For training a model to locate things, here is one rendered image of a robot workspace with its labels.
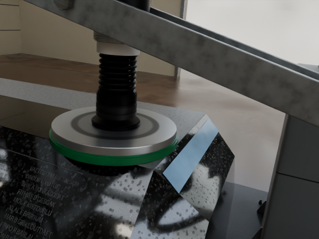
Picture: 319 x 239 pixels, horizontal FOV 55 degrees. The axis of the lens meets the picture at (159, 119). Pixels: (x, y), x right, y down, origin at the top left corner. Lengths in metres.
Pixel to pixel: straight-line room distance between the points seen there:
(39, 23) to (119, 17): 6.79
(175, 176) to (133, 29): 0.23
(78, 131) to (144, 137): 0.10
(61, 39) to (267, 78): 6.55
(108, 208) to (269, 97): 0.26
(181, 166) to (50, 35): 6.63
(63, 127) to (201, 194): 0.25
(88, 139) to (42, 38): 6.75
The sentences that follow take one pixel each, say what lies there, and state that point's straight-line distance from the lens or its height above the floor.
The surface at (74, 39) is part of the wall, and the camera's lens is 6.67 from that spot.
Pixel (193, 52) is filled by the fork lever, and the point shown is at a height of 0.97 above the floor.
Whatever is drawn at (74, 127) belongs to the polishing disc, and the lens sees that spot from 0.52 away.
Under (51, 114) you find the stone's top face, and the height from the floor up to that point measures 0.80.
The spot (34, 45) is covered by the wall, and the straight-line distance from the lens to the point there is 7.38.
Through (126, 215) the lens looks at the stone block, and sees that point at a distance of 0.44.
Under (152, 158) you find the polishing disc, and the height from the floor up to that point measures 0.81.
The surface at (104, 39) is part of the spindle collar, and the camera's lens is 0.48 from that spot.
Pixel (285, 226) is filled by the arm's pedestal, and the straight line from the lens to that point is 1.54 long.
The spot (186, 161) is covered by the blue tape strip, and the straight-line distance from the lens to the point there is 0.53.
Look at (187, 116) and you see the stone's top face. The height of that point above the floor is 0.80.
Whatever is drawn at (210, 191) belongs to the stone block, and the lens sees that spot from 0.55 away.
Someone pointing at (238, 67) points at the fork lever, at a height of 0.96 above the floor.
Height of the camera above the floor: 1.01
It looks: 18 degrees down
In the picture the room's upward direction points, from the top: 5 degrees clockwise
